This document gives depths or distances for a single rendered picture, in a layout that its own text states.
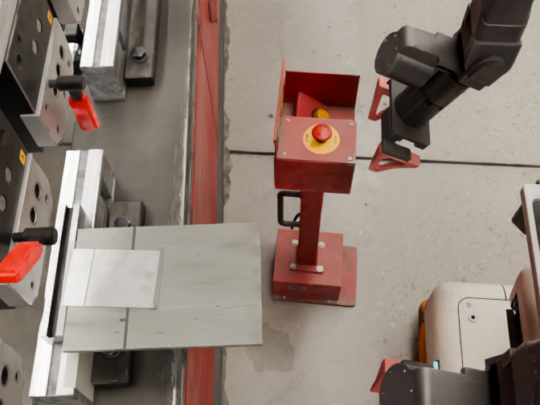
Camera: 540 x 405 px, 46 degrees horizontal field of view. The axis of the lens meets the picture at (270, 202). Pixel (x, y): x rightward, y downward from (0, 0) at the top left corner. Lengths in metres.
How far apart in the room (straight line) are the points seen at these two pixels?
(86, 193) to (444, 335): 0.99
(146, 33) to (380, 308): 1.09
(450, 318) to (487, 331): 0.09
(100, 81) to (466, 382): 0.83
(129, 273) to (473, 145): 1.61
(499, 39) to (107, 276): 0.59
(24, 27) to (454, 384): 0.57
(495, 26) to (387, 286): 1.29
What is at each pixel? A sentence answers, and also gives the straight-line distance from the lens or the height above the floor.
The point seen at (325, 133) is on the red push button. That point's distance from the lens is 1.23.
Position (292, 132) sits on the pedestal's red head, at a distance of 1.27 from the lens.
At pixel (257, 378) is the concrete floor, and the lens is 1.86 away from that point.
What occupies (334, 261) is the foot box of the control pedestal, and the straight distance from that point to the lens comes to 1.86.
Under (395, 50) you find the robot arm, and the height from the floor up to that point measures 1.21.
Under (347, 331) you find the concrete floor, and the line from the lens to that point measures 1.91.
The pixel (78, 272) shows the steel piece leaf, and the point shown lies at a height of 1.00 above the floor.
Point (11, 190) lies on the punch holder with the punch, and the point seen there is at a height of 1.28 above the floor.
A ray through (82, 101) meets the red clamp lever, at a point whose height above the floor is 1.21.
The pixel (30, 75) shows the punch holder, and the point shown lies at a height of 1.29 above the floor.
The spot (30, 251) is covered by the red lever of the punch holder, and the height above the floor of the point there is 1.29.
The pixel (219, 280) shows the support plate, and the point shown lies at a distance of 0.88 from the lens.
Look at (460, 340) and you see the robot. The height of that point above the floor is 0.28.
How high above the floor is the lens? 1.81
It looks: 60 degrees down
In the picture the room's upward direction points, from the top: 2 degrees counter-clockwise
